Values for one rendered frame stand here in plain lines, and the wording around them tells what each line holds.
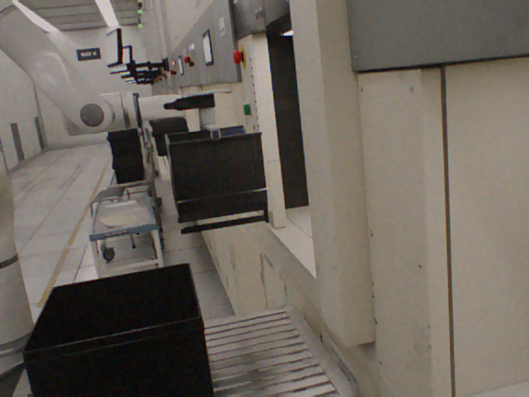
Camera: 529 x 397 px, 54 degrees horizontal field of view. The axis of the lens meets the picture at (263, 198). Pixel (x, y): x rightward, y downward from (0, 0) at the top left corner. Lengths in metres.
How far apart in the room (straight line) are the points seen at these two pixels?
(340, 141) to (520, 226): 0.25
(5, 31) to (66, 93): 0.19
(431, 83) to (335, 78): 0.18
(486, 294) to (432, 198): 0.15
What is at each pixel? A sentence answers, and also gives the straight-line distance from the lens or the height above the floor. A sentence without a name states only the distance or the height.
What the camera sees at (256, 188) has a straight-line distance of 1.17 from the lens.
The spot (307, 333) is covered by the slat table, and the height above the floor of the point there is 0.76.
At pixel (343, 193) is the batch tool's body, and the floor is 1.11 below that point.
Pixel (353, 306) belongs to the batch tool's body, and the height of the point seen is 0.94.
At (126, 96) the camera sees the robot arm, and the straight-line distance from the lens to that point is 1.20.
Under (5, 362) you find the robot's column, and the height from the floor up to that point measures 0.76.
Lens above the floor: 1.29
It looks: 13 degrees down
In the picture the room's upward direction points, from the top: 7 degrees counter-clockwise
